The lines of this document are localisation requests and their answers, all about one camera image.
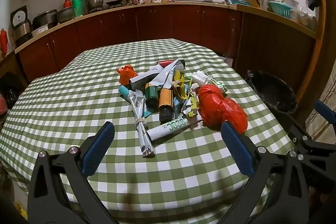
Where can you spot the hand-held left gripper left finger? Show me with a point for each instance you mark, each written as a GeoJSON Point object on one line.
{"type": "Point", "coordinates": [97, 150]}

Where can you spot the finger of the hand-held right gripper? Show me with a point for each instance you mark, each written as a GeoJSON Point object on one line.
{"type": "Point", "coordinates": [317, 150]}
{"type": "Point", "coordinates": [324, 109]}

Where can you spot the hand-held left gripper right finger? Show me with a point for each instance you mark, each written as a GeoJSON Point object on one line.
{"type": "Point", "coordinates": [236, 148]}

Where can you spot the red plastic bag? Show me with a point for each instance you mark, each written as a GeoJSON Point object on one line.
{"type": "Point", "coordinates": [220, 108]}

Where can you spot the black trash bin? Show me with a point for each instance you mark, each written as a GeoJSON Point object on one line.
{"type": "Point", "coordinates": [273, 90]}

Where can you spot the yellow green paper scrap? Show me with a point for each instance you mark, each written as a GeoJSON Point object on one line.
{"type": "Point", "coordinates": [191, 107]}

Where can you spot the teal white tube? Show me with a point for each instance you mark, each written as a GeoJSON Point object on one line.
{"type": "Point", "coordinates": [123, 91]}

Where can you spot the green white wrapper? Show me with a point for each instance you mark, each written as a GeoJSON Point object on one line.
{"type": "Point", "coordinates": [220, 85]}

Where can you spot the white green tube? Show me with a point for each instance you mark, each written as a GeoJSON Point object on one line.
{"type": "Point", "coordinates": [168, 127]}

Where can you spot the white paper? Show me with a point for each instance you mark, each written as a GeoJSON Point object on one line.
{"type": "Point", "coordinates": [200, 78]}

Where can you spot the green can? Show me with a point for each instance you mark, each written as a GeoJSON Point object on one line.
{"type": "Point", "coordinates": [151, 94]}

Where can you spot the yellow wrapper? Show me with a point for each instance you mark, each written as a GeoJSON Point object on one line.
{"type": "Point", "coordinates": [181, 87]}

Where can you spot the small orange plastic bag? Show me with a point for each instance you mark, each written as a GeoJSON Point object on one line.
{"type": "Point", "coordinates": [127, 74]}

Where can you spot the orange bottle with black cap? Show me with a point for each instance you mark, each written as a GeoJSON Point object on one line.
{"type": "Point", "coordinates": [166, 102]}

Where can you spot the white carton box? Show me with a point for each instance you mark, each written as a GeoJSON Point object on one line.
{"type": "Point", "coordinates": [143, 79]}

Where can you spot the white silver pouch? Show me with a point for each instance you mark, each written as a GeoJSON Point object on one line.
{"type": "Point", "coordinates": [168, 74]}

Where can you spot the red tube with black cap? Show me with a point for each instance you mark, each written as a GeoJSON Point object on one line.
{"type": "Point", "coordinates": [166, 63]}

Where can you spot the striped beige cloth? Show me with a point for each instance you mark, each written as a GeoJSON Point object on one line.
{"type": "Point", "coordinates": [328, 98]}

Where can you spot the green white checked tablecloth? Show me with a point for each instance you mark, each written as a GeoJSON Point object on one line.
{"type": "Point", "coordinates": [78, 98]}

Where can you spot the brown wooden counter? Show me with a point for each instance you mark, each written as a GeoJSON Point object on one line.
{"type": "Point", "coordinates": [270, 43]}

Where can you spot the red plastic sack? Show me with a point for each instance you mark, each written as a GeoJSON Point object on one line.
{"type": "Point", "coordinates": [2, 106]}

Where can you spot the teal plastic basket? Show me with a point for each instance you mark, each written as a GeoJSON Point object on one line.
{"type": "Point", "coordinates": [279, 10]}

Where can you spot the white bowl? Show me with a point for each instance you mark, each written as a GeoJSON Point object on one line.
{"type": "Point", "coordinates": [290, 2]}

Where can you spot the black steel kettle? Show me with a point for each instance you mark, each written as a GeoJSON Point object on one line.
{"type": "Point", "coordinates": [265, 1]}

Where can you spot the dark red base cabinets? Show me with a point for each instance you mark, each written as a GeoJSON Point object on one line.
{"type": "Point", "coordinates": [118, 27]}

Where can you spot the metal basin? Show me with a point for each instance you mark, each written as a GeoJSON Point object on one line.
{"type": "Point", "coordinates": [64, 15]}

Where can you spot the grey cooker pot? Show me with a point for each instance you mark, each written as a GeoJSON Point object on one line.
{"type": "Point", "coordinates": [44, 19]}

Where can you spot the steel rice cooker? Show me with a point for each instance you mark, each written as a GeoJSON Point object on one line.
{"type": "Point", "coordinates": [22, 29]}

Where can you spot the red plastic bottle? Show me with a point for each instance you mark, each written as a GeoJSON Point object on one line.
{"type": "Point", "coordinates": [3, 40]}

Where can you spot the green thermos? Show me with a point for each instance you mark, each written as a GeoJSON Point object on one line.
{"type": "Point", "coordinates": [77, 6]}

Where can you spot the black wok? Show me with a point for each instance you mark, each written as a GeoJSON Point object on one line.
{"type": "Point", "coordinates": [114, 2]}

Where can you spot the red thermos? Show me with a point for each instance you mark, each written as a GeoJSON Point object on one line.
{"type": "Point", "coordinates": [67, 3]}

